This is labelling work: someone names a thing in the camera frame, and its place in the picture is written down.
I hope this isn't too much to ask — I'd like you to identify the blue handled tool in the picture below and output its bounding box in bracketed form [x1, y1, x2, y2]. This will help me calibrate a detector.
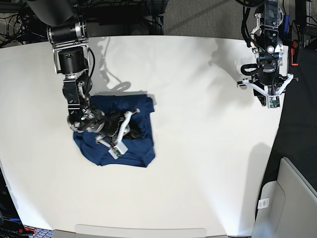
[282, 14, 289, 35]

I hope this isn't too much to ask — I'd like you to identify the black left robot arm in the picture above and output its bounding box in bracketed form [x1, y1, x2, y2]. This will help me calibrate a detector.
[237, 0, 296, 106]

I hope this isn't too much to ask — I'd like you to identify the black box with label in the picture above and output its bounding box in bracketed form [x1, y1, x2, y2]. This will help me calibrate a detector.
[0, 172, 23, 238]

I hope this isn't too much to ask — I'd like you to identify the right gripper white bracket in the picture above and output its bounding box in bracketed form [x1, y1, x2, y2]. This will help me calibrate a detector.
[95, 108, 144, 148]

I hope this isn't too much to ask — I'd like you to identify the red clamp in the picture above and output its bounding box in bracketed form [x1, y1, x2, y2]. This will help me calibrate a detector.
[291, 40, 300, 66]

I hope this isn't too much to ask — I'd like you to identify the blue long-sleeve shirt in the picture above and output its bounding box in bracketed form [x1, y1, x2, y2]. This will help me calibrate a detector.
[73, 94, 155, 168]

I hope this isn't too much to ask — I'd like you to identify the beige plastic bin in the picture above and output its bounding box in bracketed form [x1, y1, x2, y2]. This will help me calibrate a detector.
[252, 157, 317, 238]

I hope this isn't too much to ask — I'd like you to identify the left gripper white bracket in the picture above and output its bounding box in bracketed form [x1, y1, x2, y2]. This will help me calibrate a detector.
[237, 73, 294, 97]

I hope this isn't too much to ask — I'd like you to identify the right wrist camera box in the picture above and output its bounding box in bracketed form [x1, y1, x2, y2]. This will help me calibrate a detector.
[108, 145, 128, 160]

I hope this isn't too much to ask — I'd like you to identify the black cloth side cover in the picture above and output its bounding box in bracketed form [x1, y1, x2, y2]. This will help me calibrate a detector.
[262, 49, 317, 188]

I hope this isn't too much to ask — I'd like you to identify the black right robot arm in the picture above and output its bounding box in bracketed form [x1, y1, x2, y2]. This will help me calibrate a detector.
[27, 0, 142, 146]

